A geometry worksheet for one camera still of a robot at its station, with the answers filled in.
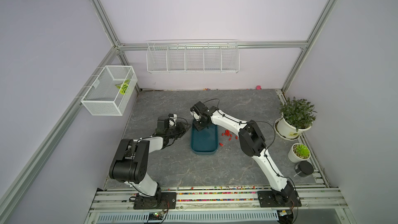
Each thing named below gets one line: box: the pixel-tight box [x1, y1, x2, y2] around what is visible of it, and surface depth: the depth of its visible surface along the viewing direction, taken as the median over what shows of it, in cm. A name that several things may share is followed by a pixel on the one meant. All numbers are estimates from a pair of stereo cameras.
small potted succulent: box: [287, 143, 311, 164], surface depth 81 cm
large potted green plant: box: [274, 96, 318, 141], surface depth 86 cm
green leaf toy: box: [115, 79, 131, 95], surface depth 83 cm
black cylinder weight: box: [294, 160, 315, 178], surface depth 81 cm
